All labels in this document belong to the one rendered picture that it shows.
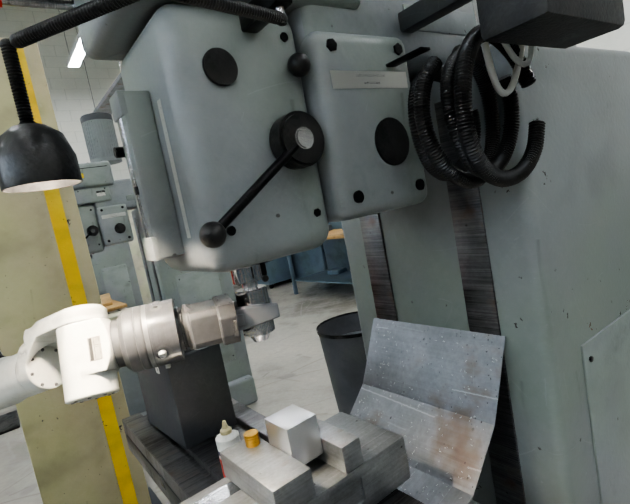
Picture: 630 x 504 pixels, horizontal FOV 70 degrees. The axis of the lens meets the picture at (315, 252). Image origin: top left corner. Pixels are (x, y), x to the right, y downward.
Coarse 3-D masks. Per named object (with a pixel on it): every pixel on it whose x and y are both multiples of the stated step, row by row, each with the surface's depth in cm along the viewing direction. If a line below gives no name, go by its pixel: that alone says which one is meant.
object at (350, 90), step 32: (320, 32) 60; (320, 64) 60; (352, 64) 63; (384, 64) 67; (320, 96) 61; (352, 96) 63; (384, 96) 66; (352, 128) 63; (384, 128) 66; (320, 160) 63; (352, 160) 63; (384, 160) 66; (416, 160) 70; (352, 192) 62; (384, 192) 66; (416, 192) 70
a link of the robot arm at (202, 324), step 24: (144, 312) 60; (168, 312) 60; (192, 312) 61; (216, 312) 61; (144, 336) 59; (168, 336) 59; (192, 336) 60; (216, 336) 61; (240, 336) 61; (168, 360) 61
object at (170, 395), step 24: (192, 360) 93; (216, 360) 96; (144, 384) 104; (168, 384) 91; (192, 384) 92; (216, 384) 96; (168, 408) 94; (192, 408) 92; (216, 408) 96; (168, 432) 98; (192, 432) 92; (216, 432) 95
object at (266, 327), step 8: (256, 296) 64; (264, 296) 65; (240, 304) 65; (248, 304) 64; (256, 304) 64; (272, 320) 66; (248, 328) 65; (256, 328) 65; (264, 328) 65; (272, 328) 66; (248, 336) 65; (256, 336) 65
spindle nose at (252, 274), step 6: (234, 270) 64; (240, 270) 64; (246, 270) 64; (252, 270) 64; (258, 270) 65; (234, 276) 64; (240, 276) 64; (246, 276) 64; (252, 276) 64; (258, 276) 64; (234, 282) 65; (240, 282) 64; (246, 282) 64
